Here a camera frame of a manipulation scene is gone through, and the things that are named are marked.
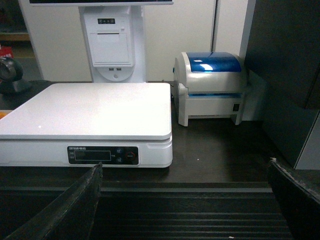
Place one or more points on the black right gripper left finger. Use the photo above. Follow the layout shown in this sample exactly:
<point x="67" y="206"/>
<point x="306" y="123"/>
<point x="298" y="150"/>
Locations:
<point x="70" y="216"/>

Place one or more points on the white blue label printer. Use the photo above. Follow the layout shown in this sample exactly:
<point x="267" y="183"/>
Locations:
<point x="209" y="85"/>

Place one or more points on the white POS terminal stand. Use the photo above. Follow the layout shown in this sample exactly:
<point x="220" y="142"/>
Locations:
<point x="101" y="41"/>

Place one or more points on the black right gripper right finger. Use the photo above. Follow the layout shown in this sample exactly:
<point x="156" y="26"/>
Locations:
<point x="298" y="199"/>

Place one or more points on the wooden shelf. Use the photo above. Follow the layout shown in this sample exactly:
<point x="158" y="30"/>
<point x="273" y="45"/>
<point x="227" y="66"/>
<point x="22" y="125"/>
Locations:
<point x="12" y="26"/>

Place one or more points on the white checkout scale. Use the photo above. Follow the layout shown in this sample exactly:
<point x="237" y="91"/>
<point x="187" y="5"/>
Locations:
<point x="121" y="125"/>

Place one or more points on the black barcode scanner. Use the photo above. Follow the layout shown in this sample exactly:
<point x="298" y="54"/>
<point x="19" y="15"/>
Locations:
<point x="11" y="76"/>

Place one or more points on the red fire equipment box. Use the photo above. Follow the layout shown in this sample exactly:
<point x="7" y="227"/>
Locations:
<point x="6" y="51"/>

